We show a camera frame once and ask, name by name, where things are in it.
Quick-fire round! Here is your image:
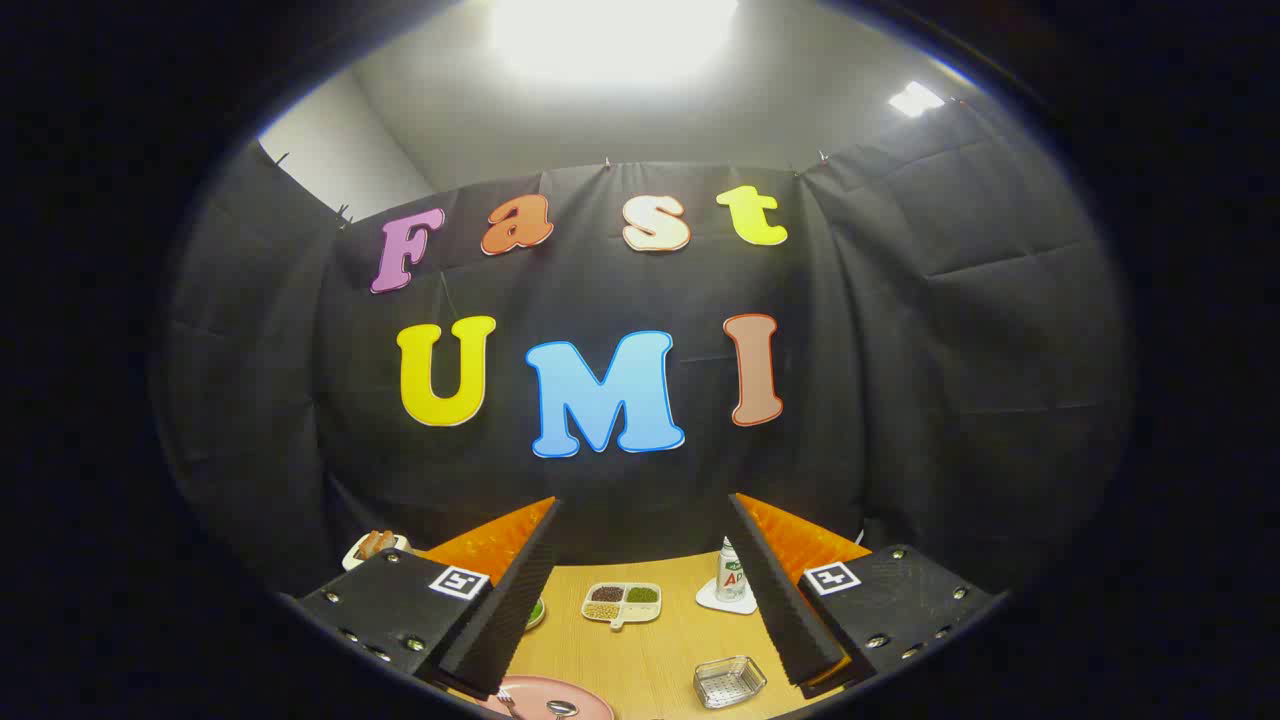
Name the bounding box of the large ceiling light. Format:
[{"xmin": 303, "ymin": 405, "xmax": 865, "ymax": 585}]
[{"xmin": 490, "ymin": 0, "xmax": 741, "ymax": 87}]

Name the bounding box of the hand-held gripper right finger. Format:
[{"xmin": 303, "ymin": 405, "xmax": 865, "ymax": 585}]
[{"xmin": 727, "ymin": 492, "xmax": 1009, "ymax": 701}]

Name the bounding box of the metal wire basket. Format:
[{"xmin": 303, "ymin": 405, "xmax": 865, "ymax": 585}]
[{"xmin": 693, "ymin": 656, "xmax": 768, "ymax": 710}]

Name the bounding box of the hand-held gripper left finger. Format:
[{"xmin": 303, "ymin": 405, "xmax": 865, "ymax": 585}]
[{"xmin": 295, "ymin": 497, "xmax": 561, "ymax": 701}]

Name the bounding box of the white drink bottle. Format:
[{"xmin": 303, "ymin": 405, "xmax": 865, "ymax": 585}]
[{"xmin": 716, "ymin": 537, "xmax": 752, "ymax": 603}]

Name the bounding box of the white toaster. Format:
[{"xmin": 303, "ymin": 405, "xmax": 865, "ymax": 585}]
[{"xmin": 342, "ymin": 537, "xmax": 411, "ymax": 572}]

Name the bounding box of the pink plate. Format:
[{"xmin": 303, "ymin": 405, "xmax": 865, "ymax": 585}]
[{"xmin": 480, "ymin": 675, "xmax": 615, "ymax": 720}]

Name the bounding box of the white divided dish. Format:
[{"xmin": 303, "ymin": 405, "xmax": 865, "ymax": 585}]
[{"xmin": 581, "ymin": 582, "xmax": 663, "ymax": 631}]

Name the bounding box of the small ceiling light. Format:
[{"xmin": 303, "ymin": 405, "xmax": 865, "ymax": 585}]
[{"xmin": 888, "ymin": 81, "xmax": 946, "ymax": 118}]

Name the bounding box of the white square coaster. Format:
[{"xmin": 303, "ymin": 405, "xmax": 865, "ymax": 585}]
[{"xmin": 696, "ymin": 578, "xmax": 758, "ymax": 615}]

